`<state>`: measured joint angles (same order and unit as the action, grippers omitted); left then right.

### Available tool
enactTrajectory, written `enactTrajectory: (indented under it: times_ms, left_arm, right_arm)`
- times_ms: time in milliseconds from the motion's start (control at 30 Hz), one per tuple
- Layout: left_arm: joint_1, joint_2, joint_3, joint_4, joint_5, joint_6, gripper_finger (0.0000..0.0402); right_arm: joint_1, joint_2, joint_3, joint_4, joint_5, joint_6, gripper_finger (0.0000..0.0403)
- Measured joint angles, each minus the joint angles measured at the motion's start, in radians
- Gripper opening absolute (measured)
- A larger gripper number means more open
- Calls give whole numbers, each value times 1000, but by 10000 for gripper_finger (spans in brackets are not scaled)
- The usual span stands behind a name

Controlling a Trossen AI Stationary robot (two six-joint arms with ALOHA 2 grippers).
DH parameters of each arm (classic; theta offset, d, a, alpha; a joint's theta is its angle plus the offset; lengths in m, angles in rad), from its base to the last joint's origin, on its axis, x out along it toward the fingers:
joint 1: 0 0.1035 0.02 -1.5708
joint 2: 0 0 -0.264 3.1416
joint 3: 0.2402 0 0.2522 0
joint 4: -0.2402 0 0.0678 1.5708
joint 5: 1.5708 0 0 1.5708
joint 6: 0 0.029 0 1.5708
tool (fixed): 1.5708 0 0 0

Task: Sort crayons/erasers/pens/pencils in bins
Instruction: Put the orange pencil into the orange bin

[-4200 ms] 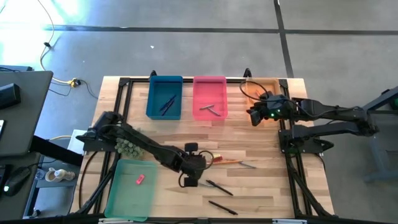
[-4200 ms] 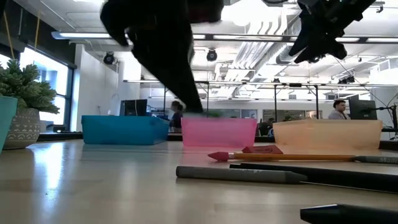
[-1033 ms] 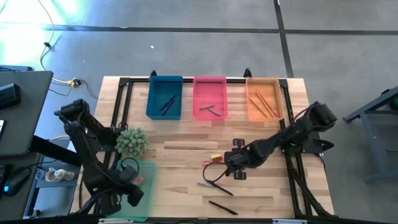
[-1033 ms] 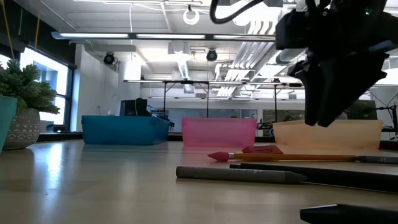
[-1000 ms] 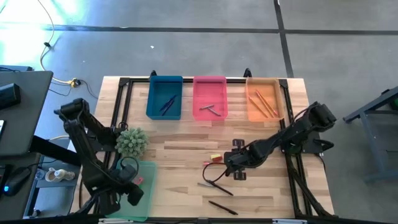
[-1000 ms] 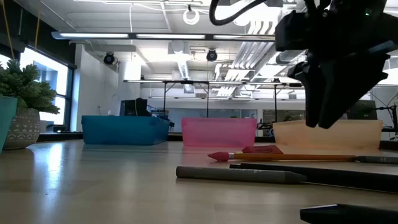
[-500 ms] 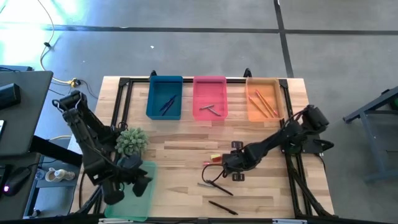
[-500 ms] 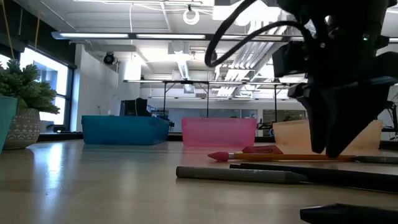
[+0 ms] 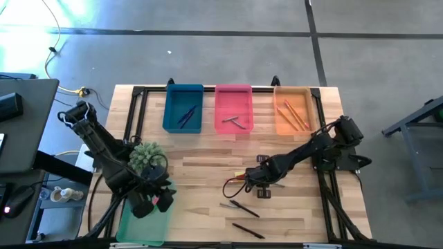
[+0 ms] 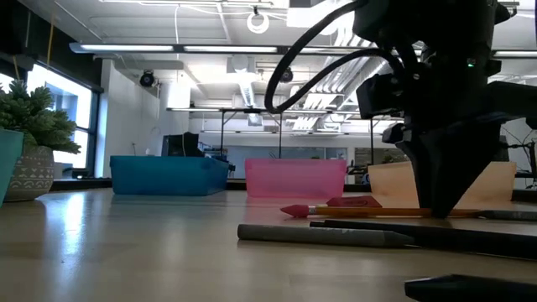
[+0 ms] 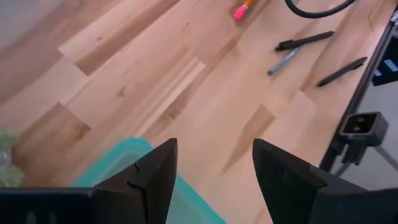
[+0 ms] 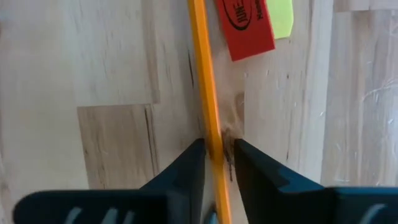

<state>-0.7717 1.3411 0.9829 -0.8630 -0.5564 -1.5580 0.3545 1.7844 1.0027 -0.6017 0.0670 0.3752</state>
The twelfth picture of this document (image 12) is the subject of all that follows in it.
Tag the yellow pencil pink eraser cap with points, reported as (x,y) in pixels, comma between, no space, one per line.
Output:
(206,77)

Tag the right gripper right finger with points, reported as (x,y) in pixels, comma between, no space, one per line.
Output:
(295,205)

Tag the red printed eraser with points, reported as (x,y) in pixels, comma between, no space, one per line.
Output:
(245,31)

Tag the yellow-green eraser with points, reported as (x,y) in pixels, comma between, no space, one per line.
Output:
(281,18)

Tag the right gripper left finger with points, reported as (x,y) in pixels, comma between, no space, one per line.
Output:
(124,208)

